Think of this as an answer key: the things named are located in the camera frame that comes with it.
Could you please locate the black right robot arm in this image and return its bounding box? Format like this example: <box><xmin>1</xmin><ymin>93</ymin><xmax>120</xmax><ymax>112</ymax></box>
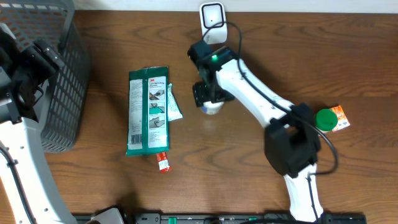
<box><xmin>187</xmin><ymin>40</ymin><xmax>323</xmax><ymax>223</ymax></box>

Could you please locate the black mounting rail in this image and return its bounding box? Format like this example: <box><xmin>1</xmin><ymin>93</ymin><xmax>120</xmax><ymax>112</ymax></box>
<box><xmin>74</xmin><ymin>212</ymin><xmax>367</xmax><ymax>224</ymax></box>

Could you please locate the green white wipes pack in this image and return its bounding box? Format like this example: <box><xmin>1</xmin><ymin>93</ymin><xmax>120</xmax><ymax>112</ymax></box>
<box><xmin>126</xmin><ymin>67</ymin><xmax>169</xmax><ymax>157</ymax></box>

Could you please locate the orange tissue pack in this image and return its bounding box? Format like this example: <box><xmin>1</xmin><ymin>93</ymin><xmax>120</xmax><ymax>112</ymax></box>
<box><xmin>330</xmin><ymin>105</ymin><xmax>350</xmax><ymax>132</ymax></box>

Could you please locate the white plastic jar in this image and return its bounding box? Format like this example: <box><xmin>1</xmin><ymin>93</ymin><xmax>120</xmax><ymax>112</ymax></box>
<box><xmin>200</xmin><ymin>101</ymin><xmax>224</xmax><ymax>115</ymax></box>

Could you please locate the teal white tissue pack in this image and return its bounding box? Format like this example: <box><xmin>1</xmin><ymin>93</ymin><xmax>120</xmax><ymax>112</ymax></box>
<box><xmin>167</xmin><ymin>83</ymin><xmax>183</xmax><ymax>121</ymax></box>

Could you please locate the white barcode scanner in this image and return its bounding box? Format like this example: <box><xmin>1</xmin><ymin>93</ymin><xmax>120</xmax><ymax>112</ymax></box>
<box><xmin>199</xmin><ymin>2</ymin><xmax>228</xmax><ymax>44</ymax></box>

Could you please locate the red white snack bar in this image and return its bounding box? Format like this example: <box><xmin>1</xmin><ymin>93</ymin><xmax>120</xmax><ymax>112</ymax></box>
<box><xmin>156</xmin><ymin>152</ymin><xmax>171</xmax><ymax>173</ymax></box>

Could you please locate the green lid jar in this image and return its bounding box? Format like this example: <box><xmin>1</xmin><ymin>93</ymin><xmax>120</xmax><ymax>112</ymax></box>
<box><xmin>315</xmin><ymin>109</ymin><xmax>338</xmax><ymax>132</ymax></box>

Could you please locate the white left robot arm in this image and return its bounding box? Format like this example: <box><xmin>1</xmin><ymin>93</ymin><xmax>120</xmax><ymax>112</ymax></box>
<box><xmin>1</xmin><ymin>23</ymin><xmax>126</xmax><ymax>223</ymax></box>

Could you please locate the grey plastic mesh basket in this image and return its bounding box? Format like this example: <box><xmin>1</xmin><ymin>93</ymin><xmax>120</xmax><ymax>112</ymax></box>
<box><xmin>1</xmin><ymin>0</ymin><xmax>91</xmax><ymax>153</ymax></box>

